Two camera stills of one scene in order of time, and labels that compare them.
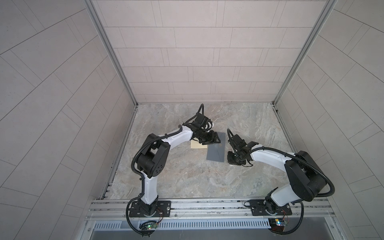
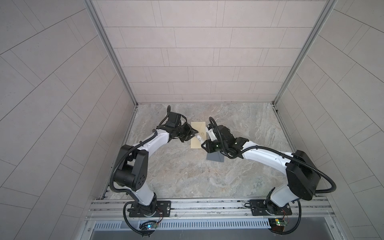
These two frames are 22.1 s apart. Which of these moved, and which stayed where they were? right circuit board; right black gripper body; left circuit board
Moved: right black gripper body
Stayed: right circuit board; left circuit board
